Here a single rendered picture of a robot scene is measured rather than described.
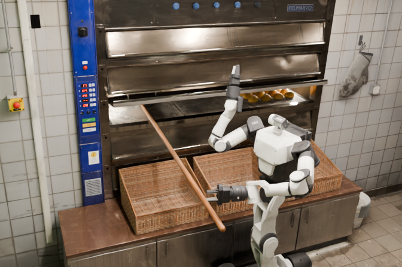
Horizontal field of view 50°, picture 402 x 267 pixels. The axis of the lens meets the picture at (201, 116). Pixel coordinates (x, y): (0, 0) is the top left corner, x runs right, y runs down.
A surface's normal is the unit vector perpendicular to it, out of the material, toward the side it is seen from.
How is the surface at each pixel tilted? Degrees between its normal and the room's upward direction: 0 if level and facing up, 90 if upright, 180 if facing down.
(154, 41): 70
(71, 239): 0
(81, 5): 90
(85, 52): 90
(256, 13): 90
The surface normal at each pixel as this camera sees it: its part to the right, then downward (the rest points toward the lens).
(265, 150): -0.80, 0.20
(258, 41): 0.39, 0.00
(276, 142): -0.54, -0.51
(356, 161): 0.38, 0.36
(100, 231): 0.04, -0.92
